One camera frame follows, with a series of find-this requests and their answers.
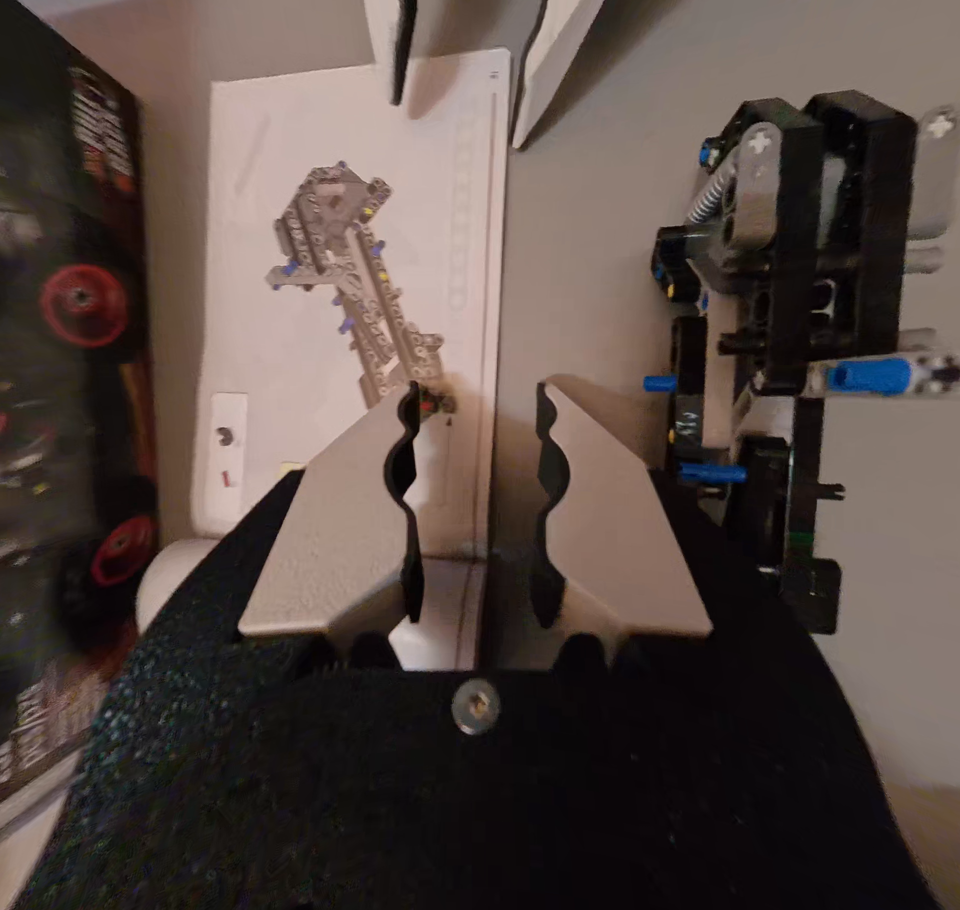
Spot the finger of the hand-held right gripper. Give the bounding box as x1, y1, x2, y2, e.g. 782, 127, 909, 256
356, 0, 419, 106
512, 0, 633, 149

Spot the black toy set box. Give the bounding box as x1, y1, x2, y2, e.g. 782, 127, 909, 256
0, 0, 160, 821

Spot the grey desk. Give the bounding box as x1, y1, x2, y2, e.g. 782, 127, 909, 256
0, 0, 960, 881

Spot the white instruction booklet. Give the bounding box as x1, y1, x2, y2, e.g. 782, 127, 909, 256
135, 47, 513, 671

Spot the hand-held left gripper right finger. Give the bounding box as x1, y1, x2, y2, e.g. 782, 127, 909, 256
528, 373, 714, 659

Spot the black brick model assembly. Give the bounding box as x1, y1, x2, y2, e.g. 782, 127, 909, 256
643, 91, 960, 637

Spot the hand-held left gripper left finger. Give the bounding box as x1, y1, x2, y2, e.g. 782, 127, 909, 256
238, 381, 425, 644

